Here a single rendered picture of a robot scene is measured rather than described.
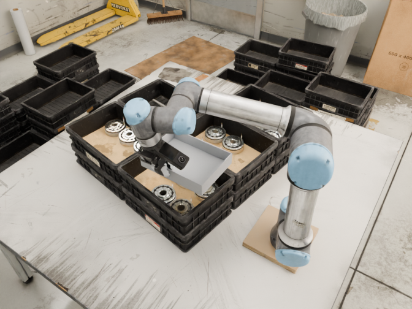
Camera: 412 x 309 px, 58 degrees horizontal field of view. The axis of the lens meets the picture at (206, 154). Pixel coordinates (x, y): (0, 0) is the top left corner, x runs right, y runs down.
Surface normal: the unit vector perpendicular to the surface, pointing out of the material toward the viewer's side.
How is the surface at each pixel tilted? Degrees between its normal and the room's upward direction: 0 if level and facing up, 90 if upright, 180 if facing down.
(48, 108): 0
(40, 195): 0
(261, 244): 1
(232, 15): 90
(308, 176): 83
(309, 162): 84
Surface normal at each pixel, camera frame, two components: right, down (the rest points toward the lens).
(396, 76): -0.52, 0.32
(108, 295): 0.00, -0.74
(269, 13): -0.55, 0.56
